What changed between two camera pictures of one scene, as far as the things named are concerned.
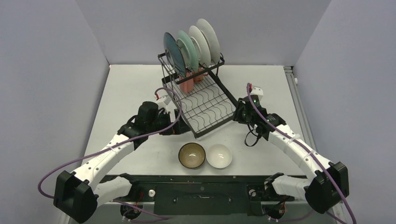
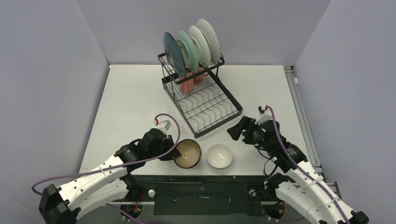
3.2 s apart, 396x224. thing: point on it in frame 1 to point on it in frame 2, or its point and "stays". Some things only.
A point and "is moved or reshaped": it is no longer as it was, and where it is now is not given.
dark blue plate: (174, 54) stays
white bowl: (219, 156) stays
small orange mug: (199, 79) stays
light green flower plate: (189, 51) stays
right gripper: (240, 109) to (245, 131)
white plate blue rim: (201, 45) stays
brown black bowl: (192, 155) is moved or reshaped
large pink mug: (187, 86) stays
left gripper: (179, 127) to (174, 153)
